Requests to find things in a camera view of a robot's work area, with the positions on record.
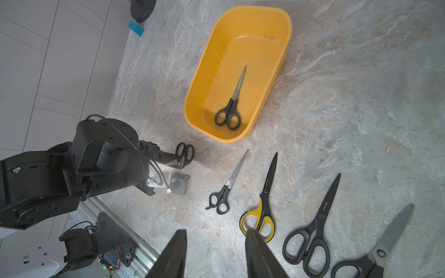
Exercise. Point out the small black scissors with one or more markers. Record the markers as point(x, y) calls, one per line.
point(219, 200)

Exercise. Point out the yellow black handled scissors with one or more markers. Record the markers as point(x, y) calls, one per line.
point(263, 212)

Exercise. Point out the left circuit board with wires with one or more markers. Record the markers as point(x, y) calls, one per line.
point(109, 267)

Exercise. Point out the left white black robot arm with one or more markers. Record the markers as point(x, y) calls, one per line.
point(105, 155)

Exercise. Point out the teal small block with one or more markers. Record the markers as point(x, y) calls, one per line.
point(136, 28)

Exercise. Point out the silver blade black scissors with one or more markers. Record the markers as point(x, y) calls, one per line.
point(372, 264)

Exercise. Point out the aluminium front rail frame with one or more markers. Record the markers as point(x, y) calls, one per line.
point(136, 256)

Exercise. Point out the yellow plastic storage box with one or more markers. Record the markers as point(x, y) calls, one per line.
point(247, 43)

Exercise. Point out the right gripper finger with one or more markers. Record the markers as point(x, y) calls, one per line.
point(261, 263)

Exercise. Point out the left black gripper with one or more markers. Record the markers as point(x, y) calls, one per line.
point(133, 170)

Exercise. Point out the all black scissors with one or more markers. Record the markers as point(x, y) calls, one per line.
point(313, 236)

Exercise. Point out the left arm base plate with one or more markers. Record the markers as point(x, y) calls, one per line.
point(109, 235)

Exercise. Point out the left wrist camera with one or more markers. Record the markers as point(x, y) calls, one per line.
point(169, 178)

